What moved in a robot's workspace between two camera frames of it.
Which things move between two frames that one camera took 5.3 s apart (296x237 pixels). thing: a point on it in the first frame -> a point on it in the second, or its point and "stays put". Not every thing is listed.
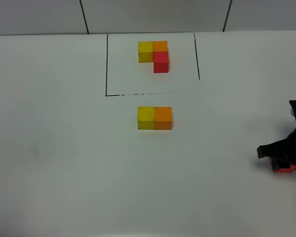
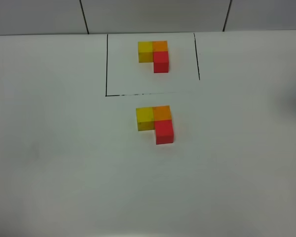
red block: [292, 168] -> [164, 131]
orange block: [163, 118] stays put
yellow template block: [145, 52] stays put
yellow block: [145, 118] stays put
